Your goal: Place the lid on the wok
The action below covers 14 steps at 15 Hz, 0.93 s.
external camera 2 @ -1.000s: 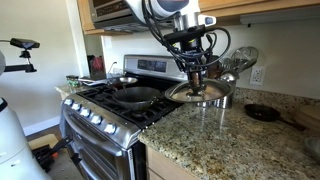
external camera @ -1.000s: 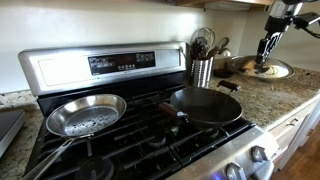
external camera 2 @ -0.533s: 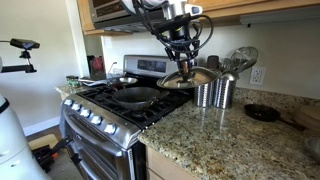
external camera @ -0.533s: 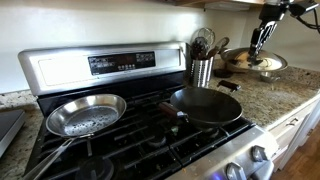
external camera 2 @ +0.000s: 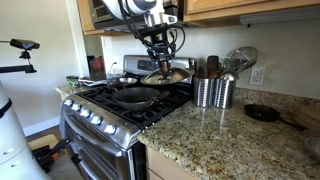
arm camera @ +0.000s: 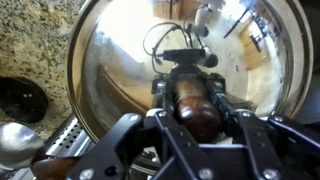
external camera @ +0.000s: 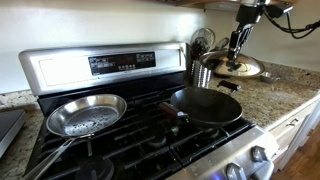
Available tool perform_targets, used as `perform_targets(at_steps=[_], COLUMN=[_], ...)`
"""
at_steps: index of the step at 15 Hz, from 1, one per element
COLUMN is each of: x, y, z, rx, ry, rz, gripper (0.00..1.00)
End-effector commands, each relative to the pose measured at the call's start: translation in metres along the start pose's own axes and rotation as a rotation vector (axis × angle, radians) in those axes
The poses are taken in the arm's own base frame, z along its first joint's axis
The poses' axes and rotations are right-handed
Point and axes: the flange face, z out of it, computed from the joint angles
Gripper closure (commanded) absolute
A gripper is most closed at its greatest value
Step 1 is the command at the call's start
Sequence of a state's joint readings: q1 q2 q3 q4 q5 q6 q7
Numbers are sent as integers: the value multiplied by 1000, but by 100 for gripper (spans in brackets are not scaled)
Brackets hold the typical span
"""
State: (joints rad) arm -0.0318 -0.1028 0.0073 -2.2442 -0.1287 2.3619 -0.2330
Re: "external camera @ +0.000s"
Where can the stainless steel frying pan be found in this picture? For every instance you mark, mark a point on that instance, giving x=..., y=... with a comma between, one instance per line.
x=86, y=115

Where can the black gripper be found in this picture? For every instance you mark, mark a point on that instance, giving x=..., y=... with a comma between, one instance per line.
x=249, y=15

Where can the silver stove knob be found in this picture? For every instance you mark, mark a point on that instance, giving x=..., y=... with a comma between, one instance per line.
x=235, y=171
x=259, y=153

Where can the wooden upper cabinet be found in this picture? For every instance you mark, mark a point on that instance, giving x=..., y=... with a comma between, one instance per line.
x=200, y=2

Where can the steel lid with brown knob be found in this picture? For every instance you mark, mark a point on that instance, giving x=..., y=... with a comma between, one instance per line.
x=248, y=67

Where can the stainless steel gas stove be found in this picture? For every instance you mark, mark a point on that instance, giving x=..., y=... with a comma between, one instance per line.
x=150, y=146

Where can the wooden spoon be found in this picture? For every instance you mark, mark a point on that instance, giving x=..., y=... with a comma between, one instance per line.
x=221, y=43

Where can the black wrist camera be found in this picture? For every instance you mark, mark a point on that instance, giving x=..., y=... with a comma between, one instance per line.
x=279, y=10

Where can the perforated steel utensil holder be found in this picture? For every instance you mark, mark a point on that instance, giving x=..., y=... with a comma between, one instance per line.
x=199, y=75

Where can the flat black steel-edged appliance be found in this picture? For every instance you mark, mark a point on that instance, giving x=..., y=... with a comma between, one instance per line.
x=8, y=128

